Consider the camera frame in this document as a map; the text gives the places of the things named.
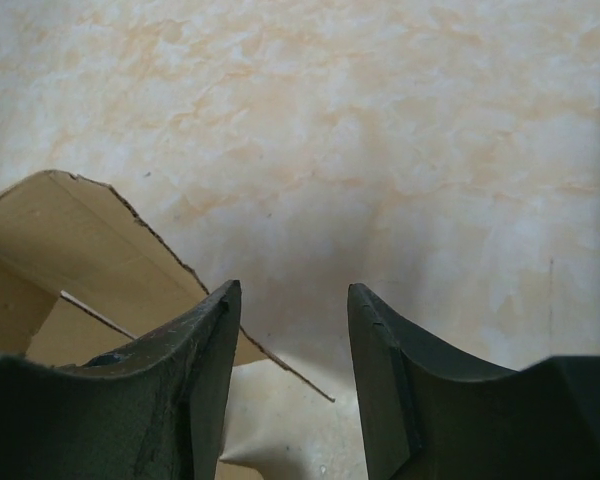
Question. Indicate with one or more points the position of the brown cardboard box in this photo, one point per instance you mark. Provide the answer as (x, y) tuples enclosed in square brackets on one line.
[(82, 274)]

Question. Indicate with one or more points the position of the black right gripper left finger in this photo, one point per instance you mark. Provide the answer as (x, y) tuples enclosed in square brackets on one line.
[(151, 409)]

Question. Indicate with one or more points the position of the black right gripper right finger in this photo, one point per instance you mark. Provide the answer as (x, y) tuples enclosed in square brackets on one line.
[(429, 410)]

